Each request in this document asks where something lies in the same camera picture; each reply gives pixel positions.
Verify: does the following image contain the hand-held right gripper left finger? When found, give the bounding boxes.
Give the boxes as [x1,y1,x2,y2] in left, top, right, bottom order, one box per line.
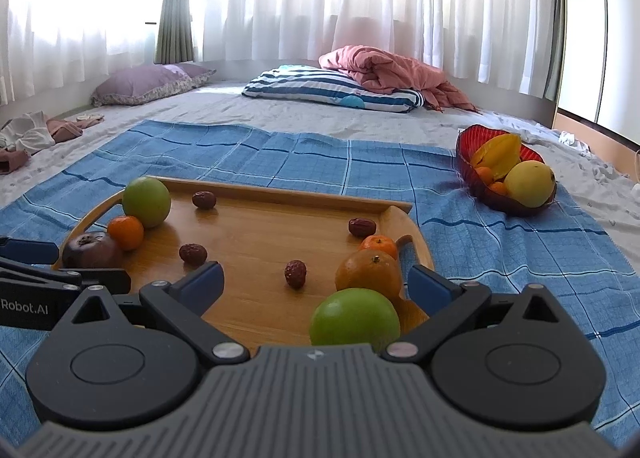
[70,261,251,366]

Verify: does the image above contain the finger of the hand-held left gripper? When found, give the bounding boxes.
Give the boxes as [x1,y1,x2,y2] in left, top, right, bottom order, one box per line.
[0,236,60,265]
[0,258,132,295]

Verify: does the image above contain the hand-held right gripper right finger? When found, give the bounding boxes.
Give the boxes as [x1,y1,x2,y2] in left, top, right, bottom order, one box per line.
[382,264,566,365]

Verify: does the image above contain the dark purple round fruit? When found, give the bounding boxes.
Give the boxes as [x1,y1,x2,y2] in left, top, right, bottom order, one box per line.
[61,231,124,269]

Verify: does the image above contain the medium orange mandarin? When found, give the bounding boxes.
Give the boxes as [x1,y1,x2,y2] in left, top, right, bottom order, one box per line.
[107,215,145,252]

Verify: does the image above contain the large orange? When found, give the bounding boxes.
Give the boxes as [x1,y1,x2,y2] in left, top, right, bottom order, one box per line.
[334,249,403,306]

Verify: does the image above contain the small orange mandarin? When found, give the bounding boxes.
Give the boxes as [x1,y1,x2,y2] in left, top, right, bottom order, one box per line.
[359,234,399,261]

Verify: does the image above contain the wooden tray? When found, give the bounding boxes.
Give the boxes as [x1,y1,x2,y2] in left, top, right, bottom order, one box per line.
[52,176,435,356]

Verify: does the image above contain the small green apple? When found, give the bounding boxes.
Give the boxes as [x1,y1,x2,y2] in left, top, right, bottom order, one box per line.
[309,288,402,348]

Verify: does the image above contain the large green apple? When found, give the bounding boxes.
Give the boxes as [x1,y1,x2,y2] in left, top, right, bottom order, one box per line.
[122,176,172,229]

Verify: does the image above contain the blue checked blanket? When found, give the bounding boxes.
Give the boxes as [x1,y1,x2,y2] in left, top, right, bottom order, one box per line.
[0,119,640,449]

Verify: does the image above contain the white garment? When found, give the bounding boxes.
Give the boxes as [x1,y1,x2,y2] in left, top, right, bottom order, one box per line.
[0,110,56,155]

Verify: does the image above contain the yellow-green mango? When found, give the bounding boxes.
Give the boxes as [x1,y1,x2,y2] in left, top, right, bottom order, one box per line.
[503,161,557,209]

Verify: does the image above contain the red glass bowl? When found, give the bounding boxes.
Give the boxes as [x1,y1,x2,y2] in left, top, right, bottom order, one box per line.
[455,124,558,217]

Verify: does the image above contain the yellow starfruit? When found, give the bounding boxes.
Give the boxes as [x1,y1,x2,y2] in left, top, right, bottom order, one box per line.
[471,134,522,179]

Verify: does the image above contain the white bed sheet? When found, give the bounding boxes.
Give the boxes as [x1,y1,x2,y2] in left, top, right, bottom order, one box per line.
[0,80,640,249]

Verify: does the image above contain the purple pillow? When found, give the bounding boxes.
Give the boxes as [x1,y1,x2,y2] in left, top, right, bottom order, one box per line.
[91,62,217,107]

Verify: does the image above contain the small white cloth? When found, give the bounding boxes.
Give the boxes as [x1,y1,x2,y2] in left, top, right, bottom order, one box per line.
[557,130,593,151]

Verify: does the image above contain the pink quilt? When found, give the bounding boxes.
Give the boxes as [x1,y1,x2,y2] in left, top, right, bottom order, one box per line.
[318,45,481,112]

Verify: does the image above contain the blue striped pillow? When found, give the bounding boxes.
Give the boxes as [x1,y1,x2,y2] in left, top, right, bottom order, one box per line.
[241,65,426,113]

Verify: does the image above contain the grey green curtain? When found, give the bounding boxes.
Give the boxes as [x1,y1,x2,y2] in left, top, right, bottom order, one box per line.
[542,0,568,103]
[152,0,196,66]

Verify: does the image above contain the wooden bed frame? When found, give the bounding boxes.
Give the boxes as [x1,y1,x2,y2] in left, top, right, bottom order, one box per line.
[555,108,640,173]

